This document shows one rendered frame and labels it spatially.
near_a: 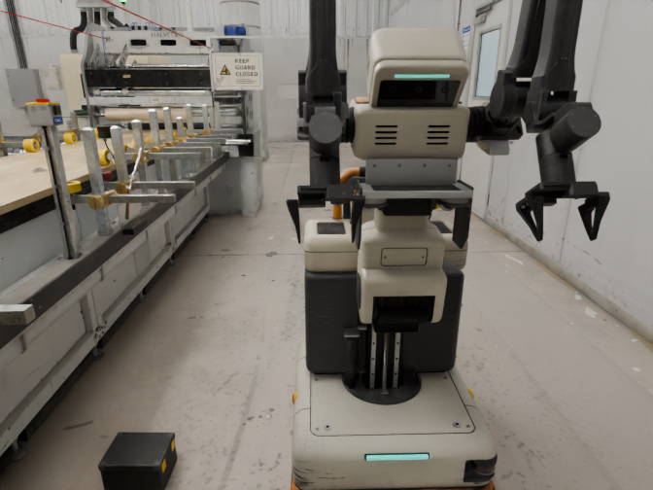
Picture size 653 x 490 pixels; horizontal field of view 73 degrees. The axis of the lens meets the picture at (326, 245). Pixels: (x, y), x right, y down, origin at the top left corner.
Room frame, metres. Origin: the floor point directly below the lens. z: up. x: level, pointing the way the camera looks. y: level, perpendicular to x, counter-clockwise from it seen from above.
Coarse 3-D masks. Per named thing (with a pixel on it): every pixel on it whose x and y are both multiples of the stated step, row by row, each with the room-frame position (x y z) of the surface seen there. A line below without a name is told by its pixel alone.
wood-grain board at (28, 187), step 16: (64, 144) 3.23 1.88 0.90; (80, 144) 3.23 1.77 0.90; (128, 144) 3.23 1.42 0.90; (0, 160) 2.41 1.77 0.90; (16, 160) 2.41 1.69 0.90; (32, 160) 2.41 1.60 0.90; (64, 160) 2.41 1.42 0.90; (80, 160) 2.41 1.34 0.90; (112, 160) 2.41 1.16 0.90; (128, 160) 2.48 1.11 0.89; (0, 176) 1.94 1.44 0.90; (16, 176) 1.94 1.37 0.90; (32, 176) 1.94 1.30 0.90; (48, 176) 1.94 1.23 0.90; (80, 176) 1.94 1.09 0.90; (0, 192) 1.60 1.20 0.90; (16, 192) 1.60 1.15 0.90; (32, 192) 1.60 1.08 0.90; (48, 192) 1.67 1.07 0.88; (0, 208) 1.40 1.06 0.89; (16, 208) 1.47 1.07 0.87
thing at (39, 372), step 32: (0, 224) 1.43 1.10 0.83; (32, 224) 1.59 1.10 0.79; (96, 224) 2.07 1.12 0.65; (192, 224) 3.76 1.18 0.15; (0, 256) 1.39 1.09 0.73; (32, 256) 1.55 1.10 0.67; (128, 256) 2.44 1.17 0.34; (160, 256) 2.90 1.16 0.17; (0, 288) 1.35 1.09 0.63; (96, 288) 2.02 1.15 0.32; (128, 288) 2.37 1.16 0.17; (64, 320) 1.71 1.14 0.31; (96, 320) 1.91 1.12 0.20; (32, 352) 1.47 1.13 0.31; (64, 352) 1.66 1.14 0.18; (0, 384) 1.28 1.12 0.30; (32, 384) 1.43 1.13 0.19; (64, 384) 1.60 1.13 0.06; (0, 416) 1.24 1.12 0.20; (32, 416) 1.34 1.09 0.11; (0, 448) 1.17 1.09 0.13
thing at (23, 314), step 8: (8, 304) 0.79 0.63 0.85; (16, 304) 0.79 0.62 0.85; (24, 304) 0.79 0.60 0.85; (32, 304) 0.79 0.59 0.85; (0, 312) 0.76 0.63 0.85; (8, 312) 0.76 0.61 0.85; (16, 312) 0.76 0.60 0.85; (24, 312) 0.77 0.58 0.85; (32, 312) 0.79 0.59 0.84; (0, 320) 0.76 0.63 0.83; (8, 320) 0.76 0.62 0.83; (16, 320) 0.76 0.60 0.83; (24, 320) 0.76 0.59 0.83
